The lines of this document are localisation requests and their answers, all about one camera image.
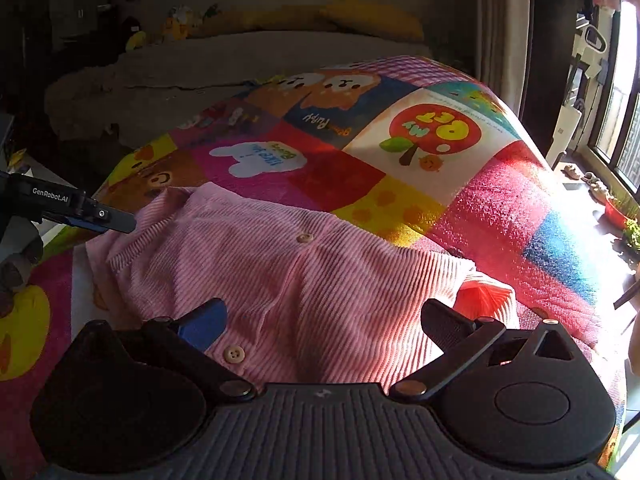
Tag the yellow pillow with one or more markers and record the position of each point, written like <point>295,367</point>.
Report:
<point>292,19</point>
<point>372,20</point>
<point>225,24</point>

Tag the colourful cartoon printed blanket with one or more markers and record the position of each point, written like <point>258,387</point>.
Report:
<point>350,175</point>

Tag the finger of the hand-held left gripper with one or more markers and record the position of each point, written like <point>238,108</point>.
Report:
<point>115,220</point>

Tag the small windowsill figurines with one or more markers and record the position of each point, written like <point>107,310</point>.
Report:
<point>585,180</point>

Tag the grey bed sheet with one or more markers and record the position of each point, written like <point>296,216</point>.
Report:
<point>225,60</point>

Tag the person's left hand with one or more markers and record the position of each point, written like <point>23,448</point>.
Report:
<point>20,265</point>

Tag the yellow chick plush toy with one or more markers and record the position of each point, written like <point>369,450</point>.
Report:
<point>176,29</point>

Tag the red plant pot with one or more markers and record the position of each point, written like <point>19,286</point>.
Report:
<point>616,214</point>

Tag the pink ribbed garment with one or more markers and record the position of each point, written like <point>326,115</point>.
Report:
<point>300,285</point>

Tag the stuffed toys pile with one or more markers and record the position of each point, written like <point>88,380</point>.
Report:
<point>192,12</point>

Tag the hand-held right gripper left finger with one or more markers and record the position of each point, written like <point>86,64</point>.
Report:
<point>202,325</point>

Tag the beige curtain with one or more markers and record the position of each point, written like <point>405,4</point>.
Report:
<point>500,25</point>

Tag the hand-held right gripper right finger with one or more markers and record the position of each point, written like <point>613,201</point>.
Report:
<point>442,321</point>

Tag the dark window frame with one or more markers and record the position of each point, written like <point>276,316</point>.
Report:
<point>611,135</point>

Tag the white stick vacuum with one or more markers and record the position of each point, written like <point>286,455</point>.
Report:
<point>562,130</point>

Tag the yellow curved plush toy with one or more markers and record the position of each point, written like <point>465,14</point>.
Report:
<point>135,40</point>

